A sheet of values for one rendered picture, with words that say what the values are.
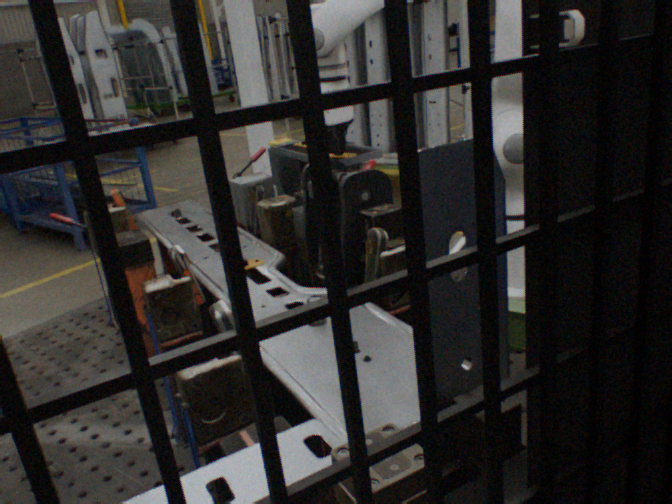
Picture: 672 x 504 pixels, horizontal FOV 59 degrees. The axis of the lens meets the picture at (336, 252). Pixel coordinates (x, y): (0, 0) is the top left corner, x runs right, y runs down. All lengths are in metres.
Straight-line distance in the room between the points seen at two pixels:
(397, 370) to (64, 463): 0.78
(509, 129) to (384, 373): 0.67
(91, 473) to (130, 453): 0.08
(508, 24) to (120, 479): 1.19
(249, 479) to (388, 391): 0.22
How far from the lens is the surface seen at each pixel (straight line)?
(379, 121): 5.68
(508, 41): 1.37
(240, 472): 0.72
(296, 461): 0.71
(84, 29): 10.05
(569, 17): 0.22
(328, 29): 1.32
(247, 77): 4.87
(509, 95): 1.43
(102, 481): 1.29
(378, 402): 0.78
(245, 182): 1.56
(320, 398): 0.80
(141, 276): 1.54
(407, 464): 0.59
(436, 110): 5.38
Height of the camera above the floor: 1.45
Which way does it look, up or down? 20 degrees down
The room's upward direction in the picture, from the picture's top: 7 degrees counter-clockwise
